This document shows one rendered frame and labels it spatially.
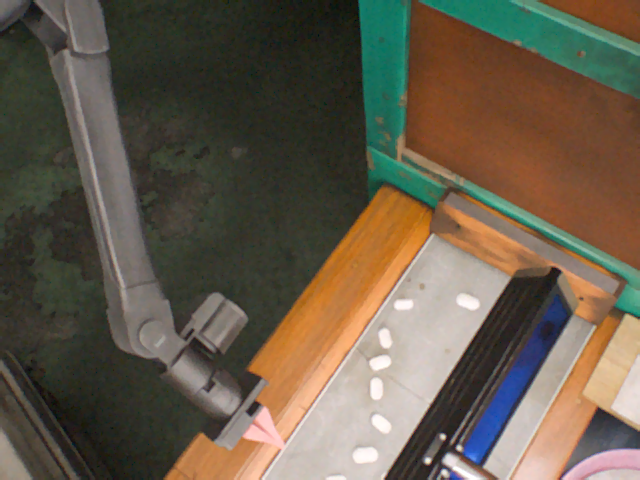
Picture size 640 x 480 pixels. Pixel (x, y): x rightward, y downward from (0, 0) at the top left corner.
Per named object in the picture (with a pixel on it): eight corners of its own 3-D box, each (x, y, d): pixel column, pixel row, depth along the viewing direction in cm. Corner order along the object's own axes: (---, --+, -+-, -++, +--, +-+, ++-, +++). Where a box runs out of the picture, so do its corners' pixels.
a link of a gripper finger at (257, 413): (303, 438, 92) (254, 397, 89) (270, 484, 90) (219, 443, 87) (283, 426, 98) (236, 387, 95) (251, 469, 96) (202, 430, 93)
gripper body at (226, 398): (273, 385, 91) (233, 351, 88) (224, 451, 88) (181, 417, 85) (255, 377, 96) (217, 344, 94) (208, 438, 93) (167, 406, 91)
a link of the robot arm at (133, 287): (32, 21, 85) (52, -9, 76) (79, 19, 88) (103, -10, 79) (113, 357, 89) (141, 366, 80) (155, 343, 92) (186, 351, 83)
